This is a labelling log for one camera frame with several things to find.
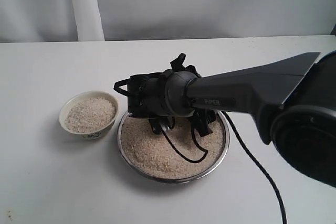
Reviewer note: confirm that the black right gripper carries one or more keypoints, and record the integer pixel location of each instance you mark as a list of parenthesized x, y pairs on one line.
[(162, 93)]

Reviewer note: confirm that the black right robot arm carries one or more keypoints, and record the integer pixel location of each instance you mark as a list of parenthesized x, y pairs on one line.
[(291, 101)]

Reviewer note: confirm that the rice heap in steel plate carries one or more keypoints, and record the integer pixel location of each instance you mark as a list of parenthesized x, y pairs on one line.
[(157, 153)]

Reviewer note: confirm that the uncooked rice grains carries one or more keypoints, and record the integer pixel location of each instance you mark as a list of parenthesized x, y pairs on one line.
[(90, 115)]

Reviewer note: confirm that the small cream ceramic bowl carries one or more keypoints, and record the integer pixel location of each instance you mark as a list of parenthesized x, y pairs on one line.
[(81, 97)]

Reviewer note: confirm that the large steel round plate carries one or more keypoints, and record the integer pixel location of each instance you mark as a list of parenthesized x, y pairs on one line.
[(225, 142)]

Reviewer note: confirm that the white backdrop curtain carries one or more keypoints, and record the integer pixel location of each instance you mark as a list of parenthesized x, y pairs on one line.
[(99, 20)]

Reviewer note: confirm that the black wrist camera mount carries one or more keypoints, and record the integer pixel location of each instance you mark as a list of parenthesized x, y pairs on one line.
[(199, 122)]

